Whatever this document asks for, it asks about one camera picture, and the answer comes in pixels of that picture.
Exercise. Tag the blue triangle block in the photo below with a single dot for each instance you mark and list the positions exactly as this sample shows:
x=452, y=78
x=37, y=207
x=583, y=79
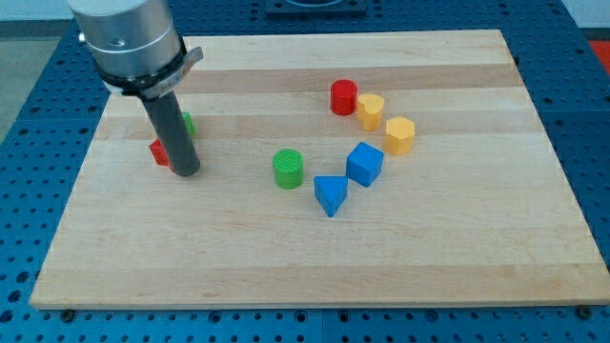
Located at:
x=330, y=192

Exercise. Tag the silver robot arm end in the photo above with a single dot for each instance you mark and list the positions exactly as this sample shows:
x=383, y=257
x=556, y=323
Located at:
x=135, y=45

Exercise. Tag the blue cube block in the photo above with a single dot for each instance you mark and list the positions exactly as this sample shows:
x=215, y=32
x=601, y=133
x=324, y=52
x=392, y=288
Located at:
x=364, y=164

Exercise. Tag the green cylinder block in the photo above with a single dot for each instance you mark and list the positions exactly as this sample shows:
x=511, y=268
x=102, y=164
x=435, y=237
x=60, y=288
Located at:
x=288, y=169

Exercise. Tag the wooden board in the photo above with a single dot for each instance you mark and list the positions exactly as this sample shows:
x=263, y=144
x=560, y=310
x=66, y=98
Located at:
x=478, y=214

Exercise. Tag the yellow heart block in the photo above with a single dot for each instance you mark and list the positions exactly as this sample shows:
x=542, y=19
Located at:
x=370, y=109

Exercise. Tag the red cylinder block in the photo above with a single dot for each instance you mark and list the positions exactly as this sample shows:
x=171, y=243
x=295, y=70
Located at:
x=343, y=94

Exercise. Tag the yellow hexagon block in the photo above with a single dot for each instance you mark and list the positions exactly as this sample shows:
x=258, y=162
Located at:
x=399, y=135

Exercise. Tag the green block behind rod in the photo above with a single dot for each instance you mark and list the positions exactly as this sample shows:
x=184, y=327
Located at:
x=189, y=123

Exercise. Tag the red block behind rod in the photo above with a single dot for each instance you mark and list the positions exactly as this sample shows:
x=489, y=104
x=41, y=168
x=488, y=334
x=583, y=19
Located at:
x=158, y=153

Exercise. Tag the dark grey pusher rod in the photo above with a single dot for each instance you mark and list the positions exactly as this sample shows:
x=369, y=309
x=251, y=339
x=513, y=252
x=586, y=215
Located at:
x=170, y=127

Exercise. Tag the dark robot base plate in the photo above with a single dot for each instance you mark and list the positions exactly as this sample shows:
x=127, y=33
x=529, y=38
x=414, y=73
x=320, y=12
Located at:
x=284, y=8

